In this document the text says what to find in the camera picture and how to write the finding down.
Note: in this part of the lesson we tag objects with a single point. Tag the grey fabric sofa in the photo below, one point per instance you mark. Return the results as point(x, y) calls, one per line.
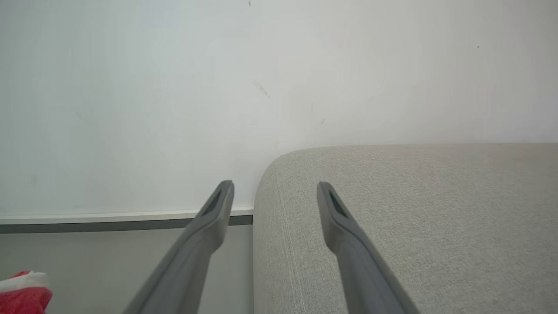
point(444, 218)

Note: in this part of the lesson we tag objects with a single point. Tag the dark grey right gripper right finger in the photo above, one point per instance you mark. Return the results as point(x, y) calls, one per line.
point(362, 270)

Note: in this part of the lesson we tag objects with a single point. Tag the white and black baseboard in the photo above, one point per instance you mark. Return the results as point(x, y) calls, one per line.
point(109, 220)

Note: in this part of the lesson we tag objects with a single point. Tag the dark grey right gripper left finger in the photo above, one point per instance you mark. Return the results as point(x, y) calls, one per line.
point(192, 257)

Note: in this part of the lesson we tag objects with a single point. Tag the red garment with white trim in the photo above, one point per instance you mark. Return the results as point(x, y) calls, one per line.
point(24, 296)

